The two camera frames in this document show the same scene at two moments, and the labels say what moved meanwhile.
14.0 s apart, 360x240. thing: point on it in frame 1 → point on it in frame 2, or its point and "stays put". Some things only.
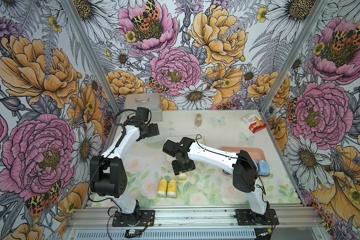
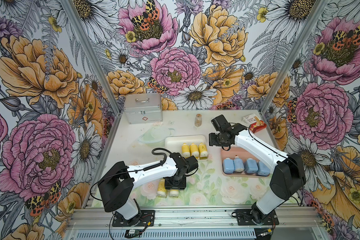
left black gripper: x=154 y=130 → x=181 y=186
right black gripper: x=176 y=169 → x=212 y=140
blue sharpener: x=263 y=168 stays put
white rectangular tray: x=200 y=138 stays put
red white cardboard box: x=254 y=122 stays put
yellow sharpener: x=162 y=188 stays put
